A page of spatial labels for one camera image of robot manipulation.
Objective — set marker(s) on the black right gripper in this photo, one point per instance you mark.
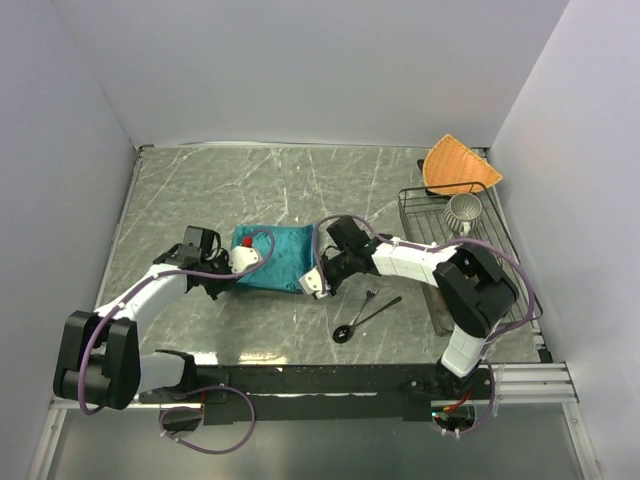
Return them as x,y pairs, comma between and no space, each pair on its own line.
334,286

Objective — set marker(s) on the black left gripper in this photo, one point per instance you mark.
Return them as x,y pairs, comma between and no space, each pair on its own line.
214,290

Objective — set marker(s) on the teal satin napkin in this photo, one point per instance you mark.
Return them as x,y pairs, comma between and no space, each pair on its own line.
292,257

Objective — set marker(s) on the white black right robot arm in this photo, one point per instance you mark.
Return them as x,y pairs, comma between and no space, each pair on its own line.
476,290

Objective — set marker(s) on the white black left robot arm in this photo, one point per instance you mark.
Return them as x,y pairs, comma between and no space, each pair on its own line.
99,358

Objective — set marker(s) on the silver fork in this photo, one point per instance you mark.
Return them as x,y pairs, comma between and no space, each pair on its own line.
371,293

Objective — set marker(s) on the black spoon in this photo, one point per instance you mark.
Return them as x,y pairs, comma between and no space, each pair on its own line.
345,332

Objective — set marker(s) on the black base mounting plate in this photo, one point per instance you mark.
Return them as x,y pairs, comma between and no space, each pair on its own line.
323,392

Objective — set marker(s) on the orange woven fan basket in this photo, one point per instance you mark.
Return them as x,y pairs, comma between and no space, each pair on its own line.
451,167

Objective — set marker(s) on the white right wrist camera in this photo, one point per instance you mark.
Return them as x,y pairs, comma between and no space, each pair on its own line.
312,284

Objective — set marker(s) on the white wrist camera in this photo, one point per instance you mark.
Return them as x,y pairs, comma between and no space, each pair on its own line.
244,256
312,284

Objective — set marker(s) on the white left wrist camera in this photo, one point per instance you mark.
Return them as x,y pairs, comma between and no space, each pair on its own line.
244,256

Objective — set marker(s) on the aluminium rail frame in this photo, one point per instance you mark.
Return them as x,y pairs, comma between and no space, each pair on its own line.
530,428

